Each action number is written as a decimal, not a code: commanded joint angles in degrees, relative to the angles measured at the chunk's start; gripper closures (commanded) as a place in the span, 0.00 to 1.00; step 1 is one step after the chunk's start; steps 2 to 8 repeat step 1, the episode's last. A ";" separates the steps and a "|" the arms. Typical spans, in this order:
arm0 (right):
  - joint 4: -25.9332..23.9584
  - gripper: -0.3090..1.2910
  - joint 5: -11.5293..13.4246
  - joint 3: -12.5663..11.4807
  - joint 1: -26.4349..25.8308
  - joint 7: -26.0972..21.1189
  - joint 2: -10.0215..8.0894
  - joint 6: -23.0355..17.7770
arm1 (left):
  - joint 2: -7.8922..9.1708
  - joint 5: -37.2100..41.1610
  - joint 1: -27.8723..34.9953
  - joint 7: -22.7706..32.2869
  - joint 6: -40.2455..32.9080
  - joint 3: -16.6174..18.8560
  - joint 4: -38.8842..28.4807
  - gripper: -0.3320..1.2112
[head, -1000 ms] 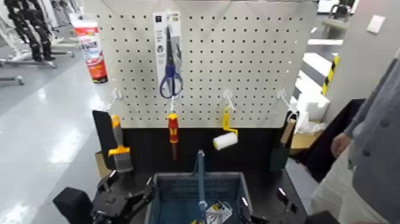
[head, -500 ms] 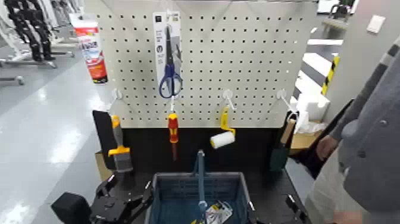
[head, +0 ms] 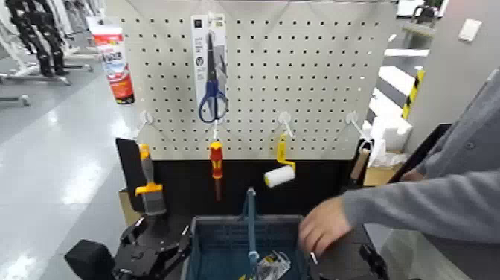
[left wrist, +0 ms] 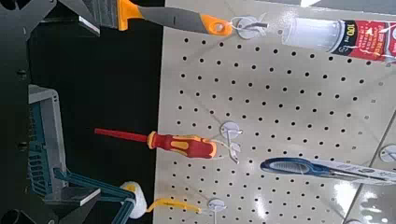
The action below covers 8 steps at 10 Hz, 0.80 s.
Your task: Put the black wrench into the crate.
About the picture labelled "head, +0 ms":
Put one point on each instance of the white pegboard panel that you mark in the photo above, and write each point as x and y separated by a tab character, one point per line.
258	78

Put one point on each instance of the person white trousers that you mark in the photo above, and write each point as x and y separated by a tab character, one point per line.
410	258

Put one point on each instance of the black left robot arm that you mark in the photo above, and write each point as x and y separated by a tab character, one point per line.
90	260

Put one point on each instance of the white wall switch plate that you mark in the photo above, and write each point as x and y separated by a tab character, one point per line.
470	30

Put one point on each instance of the white yellow packaged item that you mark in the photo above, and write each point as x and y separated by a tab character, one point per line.
271	269

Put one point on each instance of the tan cardboard piece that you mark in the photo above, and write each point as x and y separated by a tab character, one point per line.
127	207

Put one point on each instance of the person left hand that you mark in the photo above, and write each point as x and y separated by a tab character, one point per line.
326	224

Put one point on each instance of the red white sealant tube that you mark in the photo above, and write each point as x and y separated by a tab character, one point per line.
117	66

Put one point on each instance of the person grey shirt torso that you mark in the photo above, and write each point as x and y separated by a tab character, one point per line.
468	148

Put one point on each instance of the black humanoid robot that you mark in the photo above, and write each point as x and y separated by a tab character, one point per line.
39	35

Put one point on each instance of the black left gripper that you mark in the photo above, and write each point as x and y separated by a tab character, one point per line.
138	262

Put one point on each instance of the black lower board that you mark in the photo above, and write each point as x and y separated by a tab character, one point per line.
242	176

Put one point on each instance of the blue scissors on card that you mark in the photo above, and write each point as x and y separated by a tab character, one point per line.
199	47

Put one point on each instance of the dark chair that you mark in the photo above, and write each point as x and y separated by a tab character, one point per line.
425	13

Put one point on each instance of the yellow grey paint brush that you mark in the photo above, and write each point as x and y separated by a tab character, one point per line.
150	195

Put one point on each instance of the black side panel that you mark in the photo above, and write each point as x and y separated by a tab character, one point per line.
129	172

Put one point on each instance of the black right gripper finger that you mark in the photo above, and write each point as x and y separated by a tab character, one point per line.
315	268
374	262

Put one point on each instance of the person right hand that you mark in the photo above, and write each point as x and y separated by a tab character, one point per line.
413	176

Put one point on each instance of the person left forearm grey sleeve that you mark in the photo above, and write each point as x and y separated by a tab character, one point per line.
422	207

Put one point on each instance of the yellow black striped post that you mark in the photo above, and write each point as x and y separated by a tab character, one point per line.
413	92

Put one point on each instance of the grey metal stand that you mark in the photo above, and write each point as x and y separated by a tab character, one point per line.
39	79

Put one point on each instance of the white pegboard hook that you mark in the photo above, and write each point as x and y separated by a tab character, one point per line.
214	131
352	117
285	118
146	117

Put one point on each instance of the red yellow screwdriver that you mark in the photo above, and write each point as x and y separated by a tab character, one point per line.
216	158

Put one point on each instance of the brown cardboard box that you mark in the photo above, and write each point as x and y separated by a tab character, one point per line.
381	176

